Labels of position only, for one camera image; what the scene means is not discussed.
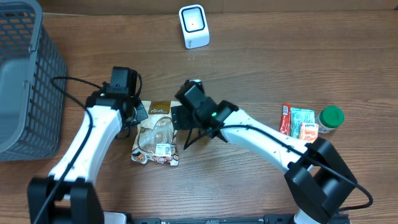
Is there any brown snack pouch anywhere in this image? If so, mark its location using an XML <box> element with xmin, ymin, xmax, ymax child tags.
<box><xmin>131</xmin><ymin>101</ymin><xmax>180</xmax><ymax>166</ymax></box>

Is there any red stick packet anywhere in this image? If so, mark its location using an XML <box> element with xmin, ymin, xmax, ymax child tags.
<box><xmin>279</xmin><ymin>103</ymin><xmax>292</xmax><ymax>136</ymax></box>

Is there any teal wipes packet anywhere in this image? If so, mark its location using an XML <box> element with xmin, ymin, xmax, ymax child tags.
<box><xmin>290</xmin><ymin>107</ymin><xmax>315</xmax><ymax>139</ymax></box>

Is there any orange small packet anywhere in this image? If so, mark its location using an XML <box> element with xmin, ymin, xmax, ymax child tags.
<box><xmin>298</xmin><ymin>123</ymin><xmax>318</xmax><ymax>142</ymax></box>

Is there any green lid jar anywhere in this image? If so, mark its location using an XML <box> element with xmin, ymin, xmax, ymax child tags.
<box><xmin>315</xmin><ymin>106</ymin><xmax>345</xmax><ymax>134</ymax></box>

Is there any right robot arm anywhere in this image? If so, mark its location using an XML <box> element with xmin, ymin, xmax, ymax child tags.
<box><xmin>172</xmin><ymin>80</ymin><xmax>357</xmax><ymax>223</ymax></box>

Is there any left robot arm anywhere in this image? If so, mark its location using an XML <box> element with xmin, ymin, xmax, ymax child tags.
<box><xmin>27</xmin><ymin>67</ymin><xmax>148</xmax><ymax>224</ymax></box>

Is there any white barcode scanner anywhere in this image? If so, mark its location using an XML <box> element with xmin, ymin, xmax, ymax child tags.
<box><xmin>178</xmin><ymin>4</ymin><xmax>210</xmax><ymax>49</ymax></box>

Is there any dark grey plastic basket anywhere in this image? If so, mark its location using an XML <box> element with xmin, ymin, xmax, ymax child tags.
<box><xmin>1</xmin><ymin>0</ymin><xmax>67</xmax><ymax>161</ymax></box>

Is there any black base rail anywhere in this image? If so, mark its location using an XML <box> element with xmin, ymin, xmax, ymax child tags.
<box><xmin>102</xmin><ymin>211</ymin><xmax>351</xmax><ymax>224</ymax></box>

